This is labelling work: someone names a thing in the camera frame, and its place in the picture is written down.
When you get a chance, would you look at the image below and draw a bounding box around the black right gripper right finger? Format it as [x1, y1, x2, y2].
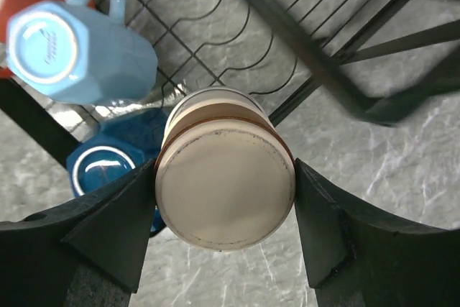
[295, 160, 459, 306]

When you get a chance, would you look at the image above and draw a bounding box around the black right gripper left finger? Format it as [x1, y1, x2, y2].
[1, 161, 155, 306]

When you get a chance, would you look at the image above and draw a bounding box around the dark blue handled mug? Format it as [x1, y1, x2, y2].
[65, 107, 173, 238]

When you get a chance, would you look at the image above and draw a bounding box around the stainless steel cup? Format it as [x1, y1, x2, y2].
[155, 86, 296, 252]

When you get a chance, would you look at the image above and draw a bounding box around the light blue mug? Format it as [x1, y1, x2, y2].
[6, 0, 158, 106]

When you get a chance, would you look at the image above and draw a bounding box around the black wire dish rack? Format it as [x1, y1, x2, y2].
[1, 0, 459, 165]

